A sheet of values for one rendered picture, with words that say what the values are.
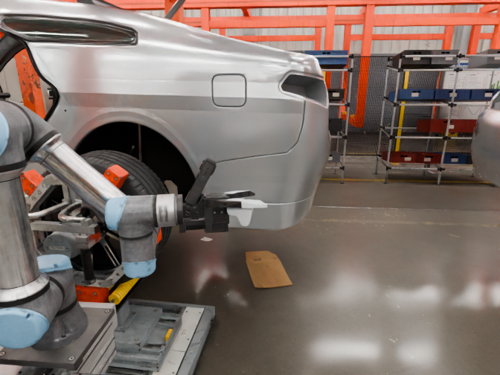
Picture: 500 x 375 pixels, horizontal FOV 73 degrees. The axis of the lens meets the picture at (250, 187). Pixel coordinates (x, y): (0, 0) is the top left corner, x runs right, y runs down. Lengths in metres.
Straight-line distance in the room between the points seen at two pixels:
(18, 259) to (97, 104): 1.21
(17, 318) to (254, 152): 1.20
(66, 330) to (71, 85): 1.29
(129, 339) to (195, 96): 1.30
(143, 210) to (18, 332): 0.38
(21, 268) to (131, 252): 0.23
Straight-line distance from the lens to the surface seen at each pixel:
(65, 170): 0.92
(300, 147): 1.71
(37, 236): 1.88
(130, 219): 0.78
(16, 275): 0.90
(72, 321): 1.11
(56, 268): 1.03
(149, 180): 1.70
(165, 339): 2.07
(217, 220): 0.78
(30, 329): 0.93
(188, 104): 1.75
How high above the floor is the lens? 1.49
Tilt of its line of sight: 17 degrees down
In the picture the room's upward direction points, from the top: straight up
